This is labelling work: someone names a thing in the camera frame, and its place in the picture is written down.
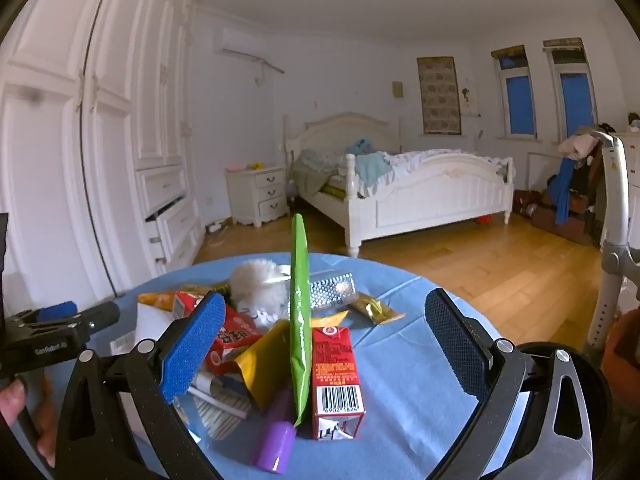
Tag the red object under bed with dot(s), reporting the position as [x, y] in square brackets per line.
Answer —
[485, 219]

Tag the brown suitcase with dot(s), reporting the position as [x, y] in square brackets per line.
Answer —
[560, 225]

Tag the white air conditioner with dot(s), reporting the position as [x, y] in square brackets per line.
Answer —
[247, 42]

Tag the patterned wall poster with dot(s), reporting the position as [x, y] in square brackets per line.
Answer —
[439, 95]

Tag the orange snack packet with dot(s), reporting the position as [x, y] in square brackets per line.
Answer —
[155, 300]

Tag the white power strip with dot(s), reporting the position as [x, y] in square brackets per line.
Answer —
[216, 227]

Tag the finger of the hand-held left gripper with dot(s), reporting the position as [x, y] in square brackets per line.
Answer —
[100, 316]
[57, 311]

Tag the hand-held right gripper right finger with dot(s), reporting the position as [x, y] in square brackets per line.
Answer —
[455, 345]

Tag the blue tablecloth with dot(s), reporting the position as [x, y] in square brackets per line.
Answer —
[405, 400]

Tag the red snack packet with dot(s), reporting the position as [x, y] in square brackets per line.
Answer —
[237, 337]

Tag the grey white desk chair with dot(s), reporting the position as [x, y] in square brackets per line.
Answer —
[615, 210]

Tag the white fluffy plush ball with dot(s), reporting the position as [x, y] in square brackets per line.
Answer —
[260, 285]

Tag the gold candy wrapper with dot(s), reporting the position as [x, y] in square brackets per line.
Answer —
[376, 311]

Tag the white striped paper box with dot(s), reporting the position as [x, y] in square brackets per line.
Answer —
[217, 405]

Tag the purple plastic tube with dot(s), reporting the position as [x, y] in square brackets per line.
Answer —
[275, 445]

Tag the yellow foil wrapper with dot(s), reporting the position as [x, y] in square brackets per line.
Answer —
[262, 365]

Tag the white wardrobe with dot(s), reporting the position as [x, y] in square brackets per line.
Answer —
[125, 110]

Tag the green chewing gum pack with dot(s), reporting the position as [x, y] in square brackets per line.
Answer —
[300, 320]

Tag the white wooden bed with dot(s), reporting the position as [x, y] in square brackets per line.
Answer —
[425, 195]

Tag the blue pane window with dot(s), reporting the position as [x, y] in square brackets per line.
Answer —
[517, 100]
[575, 95]

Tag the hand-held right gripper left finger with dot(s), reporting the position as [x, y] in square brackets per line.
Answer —
[192, 345]

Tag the person's left hand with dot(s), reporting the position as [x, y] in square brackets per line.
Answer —
[10, 400]

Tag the green quilt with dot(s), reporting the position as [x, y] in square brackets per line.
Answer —
[312, 172]

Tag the white nightstand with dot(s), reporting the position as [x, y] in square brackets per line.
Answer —
[260, 195]

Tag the pink cloth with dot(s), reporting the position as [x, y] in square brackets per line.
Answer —
[575, 146]

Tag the beige wall plaque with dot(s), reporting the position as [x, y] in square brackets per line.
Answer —
[398, 89]

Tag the light blue blanket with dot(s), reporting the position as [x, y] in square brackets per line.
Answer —
[372, 167]

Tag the blue hanging cloth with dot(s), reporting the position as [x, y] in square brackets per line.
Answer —
[564, 190]

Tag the red drink carton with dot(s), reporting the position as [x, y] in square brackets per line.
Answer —
[336, 375]

